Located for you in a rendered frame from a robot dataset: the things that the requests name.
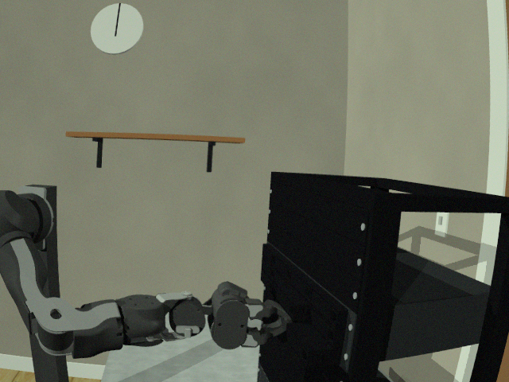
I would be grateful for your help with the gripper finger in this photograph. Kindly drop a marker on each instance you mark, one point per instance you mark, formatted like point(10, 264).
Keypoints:
point(255, 337)
point(258, 309)

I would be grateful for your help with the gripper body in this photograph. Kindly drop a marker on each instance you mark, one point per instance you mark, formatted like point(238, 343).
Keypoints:
point(227, 315)

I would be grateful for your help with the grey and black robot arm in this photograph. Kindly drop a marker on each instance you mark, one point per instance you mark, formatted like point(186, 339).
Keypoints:
point(98, 326)

